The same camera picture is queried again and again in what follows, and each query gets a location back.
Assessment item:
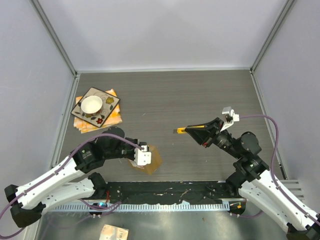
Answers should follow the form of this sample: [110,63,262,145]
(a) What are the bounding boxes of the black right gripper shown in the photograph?
[184,116,242,158]

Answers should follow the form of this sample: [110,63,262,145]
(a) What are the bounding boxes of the yellow utility knife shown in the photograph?
[172,125,206,135]

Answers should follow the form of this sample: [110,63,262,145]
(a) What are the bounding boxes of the brown cardboard express box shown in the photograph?
[128,145,163,175]

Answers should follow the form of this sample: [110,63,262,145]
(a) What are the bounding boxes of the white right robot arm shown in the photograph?
[184,115,320,240]

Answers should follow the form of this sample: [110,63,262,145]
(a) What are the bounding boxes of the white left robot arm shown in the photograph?
[4,127,149,228]

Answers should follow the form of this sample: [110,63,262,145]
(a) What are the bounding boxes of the orange checkered cloth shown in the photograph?
[70,87,122,134]

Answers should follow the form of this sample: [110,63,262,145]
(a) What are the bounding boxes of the floral square plate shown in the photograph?
[70,87,121,128]

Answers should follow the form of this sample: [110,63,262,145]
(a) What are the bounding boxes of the white floral bowl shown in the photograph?
[80,95,103,118]

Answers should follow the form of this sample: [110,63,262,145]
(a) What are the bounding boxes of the pink paper packet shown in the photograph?
[99,224,129,240]

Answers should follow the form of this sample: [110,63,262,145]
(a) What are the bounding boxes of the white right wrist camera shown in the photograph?
[220,106,240,132]

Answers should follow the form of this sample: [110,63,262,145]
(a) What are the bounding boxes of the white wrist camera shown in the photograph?
[134,142,152,166]
[220,106,240,132]

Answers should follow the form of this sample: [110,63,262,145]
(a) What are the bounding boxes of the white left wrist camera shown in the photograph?
[134,142,152,166]

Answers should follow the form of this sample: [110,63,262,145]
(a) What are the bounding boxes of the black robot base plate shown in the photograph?
[83,181,246,205]

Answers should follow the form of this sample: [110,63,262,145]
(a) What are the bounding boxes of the white slotted cable duct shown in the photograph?
[49,201,230,213]

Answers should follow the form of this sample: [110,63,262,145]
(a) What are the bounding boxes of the aluminium frame rail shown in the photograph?
[280,179,305,202]

